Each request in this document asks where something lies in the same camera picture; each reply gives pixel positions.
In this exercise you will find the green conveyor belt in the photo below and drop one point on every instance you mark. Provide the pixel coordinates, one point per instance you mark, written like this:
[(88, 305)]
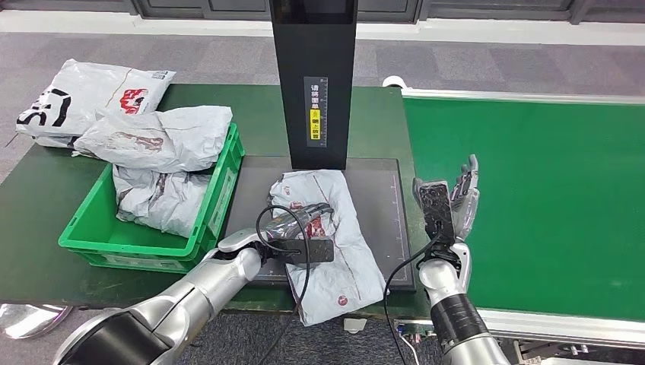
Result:
[(544, 201)]

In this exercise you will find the aluminium conveyor frame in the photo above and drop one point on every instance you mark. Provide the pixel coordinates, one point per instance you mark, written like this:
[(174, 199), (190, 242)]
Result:
[(504, 95)]

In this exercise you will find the black inbound scanner machine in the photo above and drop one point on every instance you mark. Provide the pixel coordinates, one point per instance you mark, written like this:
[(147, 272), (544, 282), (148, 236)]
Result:
[(373, 201)]

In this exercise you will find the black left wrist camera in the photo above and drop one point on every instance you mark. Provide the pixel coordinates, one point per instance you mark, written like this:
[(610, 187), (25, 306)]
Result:
[(310, 251)]

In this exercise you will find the grey parcel bag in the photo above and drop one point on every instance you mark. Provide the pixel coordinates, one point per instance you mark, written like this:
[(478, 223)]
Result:
[(166, 136), (342, 272), (161, 201)]

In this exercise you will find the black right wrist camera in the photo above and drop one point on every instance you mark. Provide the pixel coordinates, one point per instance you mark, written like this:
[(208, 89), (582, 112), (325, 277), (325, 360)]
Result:
[(437, 209)]

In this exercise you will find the shiny silver round base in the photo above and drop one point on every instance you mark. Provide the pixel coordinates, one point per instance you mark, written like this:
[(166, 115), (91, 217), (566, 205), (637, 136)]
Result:
[(30, 320)]

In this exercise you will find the white bag black red print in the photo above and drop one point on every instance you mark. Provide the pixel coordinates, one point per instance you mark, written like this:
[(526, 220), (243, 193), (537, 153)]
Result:
[(85, 90)]

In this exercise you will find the green plastic crate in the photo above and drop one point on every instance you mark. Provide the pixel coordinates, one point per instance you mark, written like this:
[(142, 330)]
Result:
[(151, 252)]

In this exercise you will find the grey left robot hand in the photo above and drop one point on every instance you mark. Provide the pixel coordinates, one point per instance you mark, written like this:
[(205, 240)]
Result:
[(292, 224)]

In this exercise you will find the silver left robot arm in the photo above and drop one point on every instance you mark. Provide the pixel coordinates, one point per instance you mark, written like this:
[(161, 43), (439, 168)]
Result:
[(191, 297)]

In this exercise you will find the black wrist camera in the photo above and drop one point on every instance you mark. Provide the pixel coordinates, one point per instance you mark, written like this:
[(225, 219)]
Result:
[(437, 209), (310, 251)]

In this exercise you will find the white table foot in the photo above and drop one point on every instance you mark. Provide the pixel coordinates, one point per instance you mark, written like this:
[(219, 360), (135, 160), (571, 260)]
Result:
[(354, 325)]

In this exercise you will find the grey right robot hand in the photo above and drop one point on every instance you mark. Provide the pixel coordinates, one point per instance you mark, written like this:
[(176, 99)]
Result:
[(466, 201)]

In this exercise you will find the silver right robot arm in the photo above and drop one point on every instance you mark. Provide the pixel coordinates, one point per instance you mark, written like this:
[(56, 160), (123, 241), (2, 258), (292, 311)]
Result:
[(453, 307)]

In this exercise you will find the white conveyor end roller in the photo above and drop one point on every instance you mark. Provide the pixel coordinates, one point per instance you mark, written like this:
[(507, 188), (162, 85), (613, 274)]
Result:
[(394, 81)]

